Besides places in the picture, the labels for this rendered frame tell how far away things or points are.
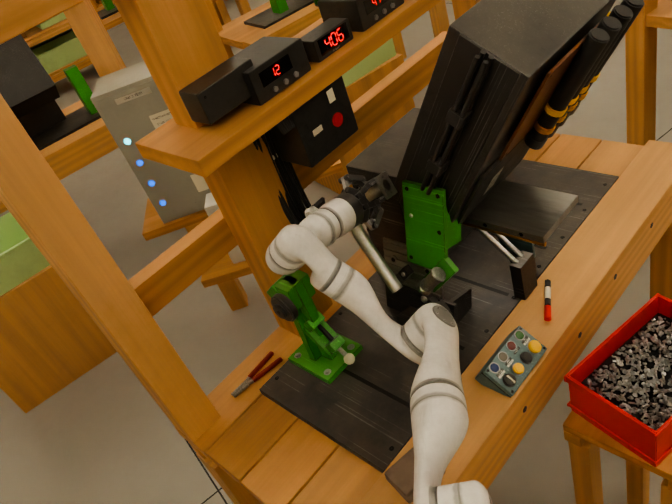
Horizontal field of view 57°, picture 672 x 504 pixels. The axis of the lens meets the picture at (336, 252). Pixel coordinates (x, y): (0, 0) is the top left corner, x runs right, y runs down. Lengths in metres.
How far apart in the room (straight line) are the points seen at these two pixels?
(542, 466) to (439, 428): 1.41
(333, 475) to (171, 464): 1.52
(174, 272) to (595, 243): 1.07
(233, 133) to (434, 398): 0.64
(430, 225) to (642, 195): 0.69
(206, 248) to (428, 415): 0.77
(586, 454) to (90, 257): 1.14
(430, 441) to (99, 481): 2.22
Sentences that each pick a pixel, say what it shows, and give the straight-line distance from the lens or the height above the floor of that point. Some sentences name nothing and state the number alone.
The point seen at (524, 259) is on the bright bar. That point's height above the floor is 1.01.
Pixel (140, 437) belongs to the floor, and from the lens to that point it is 3.06.
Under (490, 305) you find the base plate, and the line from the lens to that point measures 1.61.
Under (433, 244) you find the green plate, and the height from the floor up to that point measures 1.14.
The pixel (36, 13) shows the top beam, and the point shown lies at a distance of 1.22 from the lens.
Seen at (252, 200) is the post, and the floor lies 1.32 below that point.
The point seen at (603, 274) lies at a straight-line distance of 1.66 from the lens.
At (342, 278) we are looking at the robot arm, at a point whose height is 1.32.
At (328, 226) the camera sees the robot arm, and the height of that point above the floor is 1.37.
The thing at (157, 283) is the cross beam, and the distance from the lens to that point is 1.50.
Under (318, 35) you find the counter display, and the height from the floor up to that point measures 1.59.
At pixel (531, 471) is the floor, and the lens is 2.38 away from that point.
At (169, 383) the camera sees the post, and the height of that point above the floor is 1.08.
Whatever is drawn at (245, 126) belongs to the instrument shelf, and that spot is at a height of 1.54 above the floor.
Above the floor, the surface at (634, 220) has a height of 0.90.
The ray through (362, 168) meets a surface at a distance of 1.60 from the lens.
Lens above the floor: 2.04
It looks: 37 degrees down
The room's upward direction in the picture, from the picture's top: 21 degrees counter-clockwise
